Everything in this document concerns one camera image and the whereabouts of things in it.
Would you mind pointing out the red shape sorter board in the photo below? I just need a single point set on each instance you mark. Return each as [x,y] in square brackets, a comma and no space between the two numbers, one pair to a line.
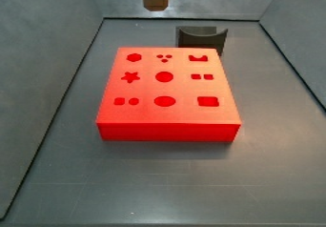
[167,94]

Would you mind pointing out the black curved holder block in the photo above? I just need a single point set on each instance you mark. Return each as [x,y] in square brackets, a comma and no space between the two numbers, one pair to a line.
[200,37]

